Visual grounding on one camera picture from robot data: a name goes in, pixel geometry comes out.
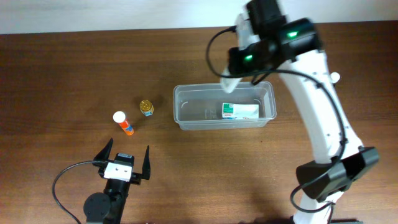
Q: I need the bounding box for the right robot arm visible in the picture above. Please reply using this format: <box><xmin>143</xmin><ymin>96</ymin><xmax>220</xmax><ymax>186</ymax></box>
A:
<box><xmin>220</xmin><ymin>1</ymin><xmax>379</xmax><ymax>224</ymax></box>

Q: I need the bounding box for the white green medicine box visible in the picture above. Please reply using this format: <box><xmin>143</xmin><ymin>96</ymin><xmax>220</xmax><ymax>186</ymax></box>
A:
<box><xmin>221</xmin><ymin>103</ymin><xmax>259</xmax><ymax>119</ymax></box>

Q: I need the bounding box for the orange tablet tube white cap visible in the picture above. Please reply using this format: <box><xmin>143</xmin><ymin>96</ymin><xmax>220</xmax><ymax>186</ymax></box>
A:
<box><xmin>113</xmin><ymin>111</ymin><xmax>134</xmax><ymax>136</ymax></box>

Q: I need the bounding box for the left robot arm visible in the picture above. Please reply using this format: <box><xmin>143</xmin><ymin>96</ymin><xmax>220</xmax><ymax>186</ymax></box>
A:
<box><xmin>83</xmin><ymin>139</ymin><xmax>151</xmax><ymax>224</ymax></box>

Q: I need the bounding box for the dark bottle white cap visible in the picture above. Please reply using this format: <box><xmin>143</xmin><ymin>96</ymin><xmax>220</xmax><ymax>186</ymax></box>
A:
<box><xmin>330</xmin><ymin>72</ymin><xmax>341</xmax><ymax>84</ymax></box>

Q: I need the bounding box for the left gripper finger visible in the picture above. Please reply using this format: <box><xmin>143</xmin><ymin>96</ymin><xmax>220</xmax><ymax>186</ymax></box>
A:
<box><xmin>142</xmin><ymin>146</ymin><xmax>151</xmax><ymax>180</ymax></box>
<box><xmin>93</xmin><ymin>138</ymin><xmax>113</xmax><ymax>167</ymax></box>

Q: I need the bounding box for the small gold-lid jar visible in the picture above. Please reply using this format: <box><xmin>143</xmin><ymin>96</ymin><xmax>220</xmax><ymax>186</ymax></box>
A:
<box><xmin>139</xmin><ymin>100</ymin><xmax>154</xmax><ymax>116</ymax></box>

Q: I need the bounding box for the clear plastic container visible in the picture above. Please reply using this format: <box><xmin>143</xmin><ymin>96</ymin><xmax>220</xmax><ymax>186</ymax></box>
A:
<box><xmin>174</xmin><ymin>82</ymin><xmax>277</xmax><ymax>131</ymax></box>

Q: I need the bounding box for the white spray bottle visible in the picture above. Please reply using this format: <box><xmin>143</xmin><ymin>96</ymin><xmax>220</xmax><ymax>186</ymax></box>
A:
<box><xmin>220</xmin><ymin>67</ymin><xmax>242</xmax><ymax>93</ymax></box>

